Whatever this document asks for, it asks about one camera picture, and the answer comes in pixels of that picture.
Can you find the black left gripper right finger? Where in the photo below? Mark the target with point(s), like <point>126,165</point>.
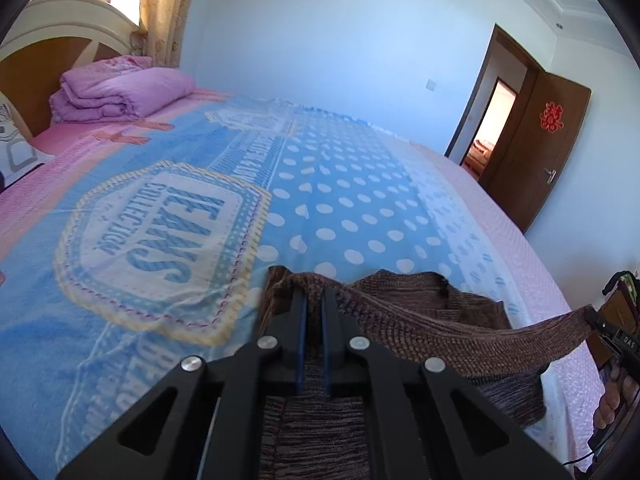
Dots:
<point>423,420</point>

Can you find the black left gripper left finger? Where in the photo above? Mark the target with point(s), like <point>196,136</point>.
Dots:
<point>203,419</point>

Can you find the brown knit sweater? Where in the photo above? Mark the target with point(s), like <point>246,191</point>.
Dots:
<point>416,316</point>

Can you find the person's right hand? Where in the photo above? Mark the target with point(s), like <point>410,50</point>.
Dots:
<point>615,402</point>

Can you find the blue pink patterned bedspread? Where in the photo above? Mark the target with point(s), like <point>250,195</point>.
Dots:
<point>140,244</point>

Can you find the red paper door decoration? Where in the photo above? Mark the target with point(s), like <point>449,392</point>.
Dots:
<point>551,117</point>

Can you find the brown wooden door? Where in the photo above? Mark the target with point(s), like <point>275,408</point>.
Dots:
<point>519,186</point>

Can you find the white patterned pillow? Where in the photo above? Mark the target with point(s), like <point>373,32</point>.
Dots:
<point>18,156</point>

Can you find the folded purple quilt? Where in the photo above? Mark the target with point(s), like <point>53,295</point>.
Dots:
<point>119,89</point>

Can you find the cream and wood headboard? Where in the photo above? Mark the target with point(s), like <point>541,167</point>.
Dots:
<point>48,38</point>

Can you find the beige patterned curtain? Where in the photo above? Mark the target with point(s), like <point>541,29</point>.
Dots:
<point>162,23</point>

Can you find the silver door handle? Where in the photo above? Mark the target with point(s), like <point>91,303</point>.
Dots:
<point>550,175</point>

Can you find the dark wooden door frame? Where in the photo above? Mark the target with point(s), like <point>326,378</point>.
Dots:
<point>501,90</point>

